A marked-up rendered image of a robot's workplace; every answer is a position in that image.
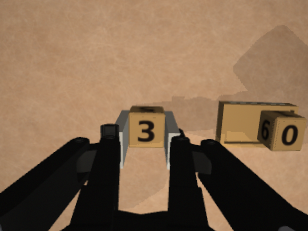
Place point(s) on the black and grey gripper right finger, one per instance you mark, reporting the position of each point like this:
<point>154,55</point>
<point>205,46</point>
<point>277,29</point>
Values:
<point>246,201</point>

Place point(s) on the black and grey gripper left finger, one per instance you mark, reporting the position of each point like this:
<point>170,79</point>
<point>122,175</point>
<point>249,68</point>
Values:
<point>36,200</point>

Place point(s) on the tan number cube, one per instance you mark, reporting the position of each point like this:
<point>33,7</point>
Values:
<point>146,126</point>
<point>281,130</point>

